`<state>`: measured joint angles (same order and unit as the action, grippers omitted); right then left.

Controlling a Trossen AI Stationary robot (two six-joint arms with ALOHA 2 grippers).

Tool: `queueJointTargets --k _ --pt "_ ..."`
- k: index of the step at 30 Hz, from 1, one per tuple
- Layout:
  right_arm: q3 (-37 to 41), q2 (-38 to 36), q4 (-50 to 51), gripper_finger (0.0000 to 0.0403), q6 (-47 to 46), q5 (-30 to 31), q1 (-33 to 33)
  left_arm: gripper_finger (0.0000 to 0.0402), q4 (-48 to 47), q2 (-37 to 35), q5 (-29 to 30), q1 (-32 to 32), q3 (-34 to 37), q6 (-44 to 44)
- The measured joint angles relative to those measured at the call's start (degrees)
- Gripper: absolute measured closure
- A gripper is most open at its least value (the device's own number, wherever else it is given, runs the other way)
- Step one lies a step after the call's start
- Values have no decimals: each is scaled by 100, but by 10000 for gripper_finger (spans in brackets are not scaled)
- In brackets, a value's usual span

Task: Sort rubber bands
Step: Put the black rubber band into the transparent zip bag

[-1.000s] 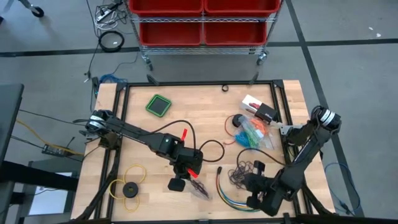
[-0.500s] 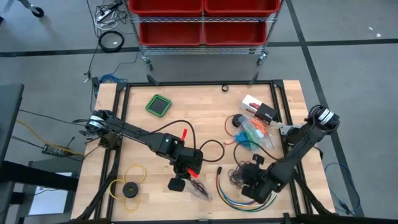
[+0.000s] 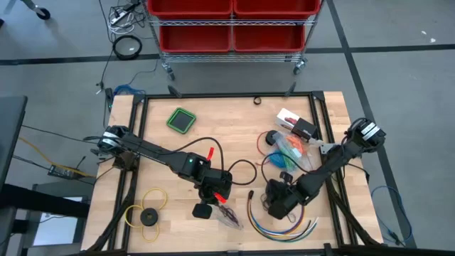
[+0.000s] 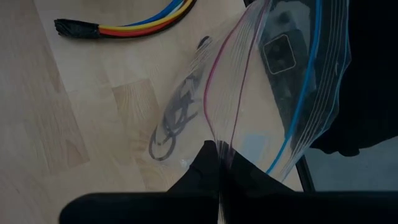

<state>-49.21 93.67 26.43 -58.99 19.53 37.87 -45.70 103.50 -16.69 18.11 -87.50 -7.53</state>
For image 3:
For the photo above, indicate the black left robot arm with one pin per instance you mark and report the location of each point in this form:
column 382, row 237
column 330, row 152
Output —
column 153, row 153

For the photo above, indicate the white box hot dog print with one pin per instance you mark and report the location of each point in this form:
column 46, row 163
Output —
column 284, row 119

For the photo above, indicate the white power strip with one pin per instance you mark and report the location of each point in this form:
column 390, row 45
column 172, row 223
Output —
column 117, row 17

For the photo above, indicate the coloured tube bundle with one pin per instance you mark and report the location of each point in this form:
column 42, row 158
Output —
column 270, row 233

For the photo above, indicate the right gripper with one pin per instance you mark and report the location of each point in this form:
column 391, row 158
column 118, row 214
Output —
column 281, row 202

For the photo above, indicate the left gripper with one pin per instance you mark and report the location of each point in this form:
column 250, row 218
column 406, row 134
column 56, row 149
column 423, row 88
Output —
column 217, row 181

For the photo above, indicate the blue zip ties bag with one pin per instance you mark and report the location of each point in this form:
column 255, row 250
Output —
column 281, row 138

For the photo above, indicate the black power brick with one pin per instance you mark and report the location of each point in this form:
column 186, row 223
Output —
column 60, row 171

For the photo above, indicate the clear plastic bag pile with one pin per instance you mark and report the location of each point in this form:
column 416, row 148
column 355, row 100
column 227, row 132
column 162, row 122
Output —
column 227, row 218

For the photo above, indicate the small black tape roll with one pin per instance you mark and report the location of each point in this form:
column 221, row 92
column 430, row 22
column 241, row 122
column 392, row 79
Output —
column 255, row 101

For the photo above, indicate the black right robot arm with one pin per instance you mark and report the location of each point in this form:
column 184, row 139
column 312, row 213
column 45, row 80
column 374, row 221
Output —
column 341, row 156

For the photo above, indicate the black rolling workbench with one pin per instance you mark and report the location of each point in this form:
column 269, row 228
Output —
column 43, row 14

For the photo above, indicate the black desk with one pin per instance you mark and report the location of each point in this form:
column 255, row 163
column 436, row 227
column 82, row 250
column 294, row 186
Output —
column 10, row 135

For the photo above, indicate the black aluminium table frame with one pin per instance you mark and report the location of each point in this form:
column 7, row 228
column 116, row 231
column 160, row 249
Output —
column 227, row 95

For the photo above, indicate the small black device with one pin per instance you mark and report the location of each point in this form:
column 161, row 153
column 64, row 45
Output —
column 109, row 96

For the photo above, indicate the green square collapsible container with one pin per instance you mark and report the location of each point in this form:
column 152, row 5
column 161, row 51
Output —
column 181, row 121

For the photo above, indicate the red plastic bin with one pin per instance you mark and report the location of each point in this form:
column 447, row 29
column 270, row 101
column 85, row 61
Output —
column 195, row 37
column 268, row 37
column 277, row 7
column 192, row 7

